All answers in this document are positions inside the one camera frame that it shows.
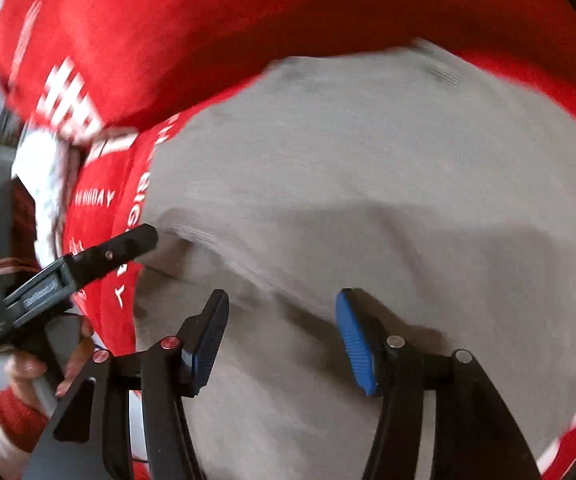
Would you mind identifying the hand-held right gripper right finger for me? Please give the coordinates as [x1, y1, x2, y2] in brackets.
[336, 288, 541, 480]

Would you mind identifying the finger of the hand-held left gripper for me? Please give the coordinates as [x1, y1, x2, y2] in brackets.
[65, 223, 159, 291]

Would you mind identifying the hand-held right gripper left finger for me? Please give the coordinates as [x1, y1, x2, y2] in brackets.
[22, 289, 230, 480]

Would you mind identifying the grey small garment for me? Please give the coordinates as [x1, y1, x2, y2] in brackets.
[133, 40, 576, 480]

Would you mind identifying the person's left hand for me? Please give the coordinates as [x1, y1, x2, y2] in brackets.
[5, 316, 96, 411]

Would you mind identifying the red printed blanket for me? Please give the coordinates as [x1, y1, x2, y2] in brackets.
[60, 50, 576, 480]

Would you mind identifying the white fluffy cloth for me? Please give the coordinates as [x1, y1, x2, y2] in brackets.
[12, 127, 83, 267]

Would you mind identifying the red printed backrest cushion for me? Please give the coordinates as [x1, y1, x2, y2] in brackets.
[0, 0, 576, 133]

